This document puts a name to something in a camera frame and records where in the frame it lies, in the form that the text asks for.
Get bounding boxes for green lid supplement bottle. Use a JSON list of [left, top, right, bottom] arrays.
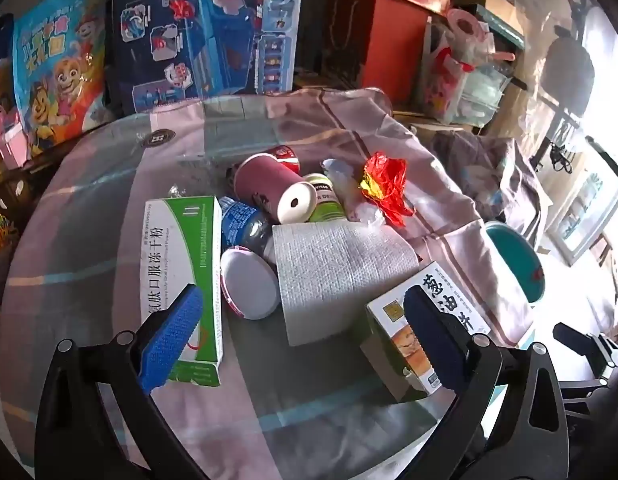
[[304, 174, 347, 222]]

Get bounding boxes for red cola can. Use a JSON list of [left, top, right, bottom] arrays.
[[266, 145, 301, 174]]

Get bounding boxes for blue toy box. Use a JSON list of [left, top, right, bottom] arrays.
[[112, 0, 301, 114]]

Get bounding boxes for green white medicine box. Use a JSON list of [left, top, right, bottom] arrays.
[[140, 196, 223, 387]]

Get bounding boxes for pink toy pieces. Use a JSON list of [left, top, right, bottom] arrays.
[[0, 58, 30, 176]]

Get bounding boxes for paw patrol snack bag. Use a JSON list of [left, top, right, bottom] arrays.
[[12, 0, 112, 157]]

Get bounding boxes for blue label water bottle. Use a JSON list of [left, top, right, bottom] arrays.
[[219, 196, 272, 257]]

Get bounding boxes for clear plastic bag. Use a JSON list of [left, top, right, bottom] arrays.
[[321, 158, 385, 226]]

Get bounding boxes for pink plaid tablecloth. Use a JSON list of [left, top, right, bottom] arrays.
[[0, 89, 531, 479]]

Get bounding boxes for white snack box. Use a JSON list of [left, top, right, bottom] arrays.
[[360, 262, 491, 402]]

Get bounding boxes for red plastic bag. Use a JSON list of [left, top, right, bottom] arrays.
[[359, 152, 414, 228]]

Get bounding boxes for teal trash bin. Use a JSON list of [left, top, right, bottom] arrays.
[[486, 221, 545, 304]]

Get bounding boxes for pink paper cup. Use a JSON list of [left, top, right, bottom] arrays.
[[233, 153, 316, 224]]

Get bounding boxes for clear toy storage bag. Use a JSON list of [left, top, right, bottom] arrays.
[[418, 9, 516, 128]]

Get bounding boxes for white paper towel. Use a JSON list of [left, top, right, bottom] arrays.
[[273, 221, 418, 347]]

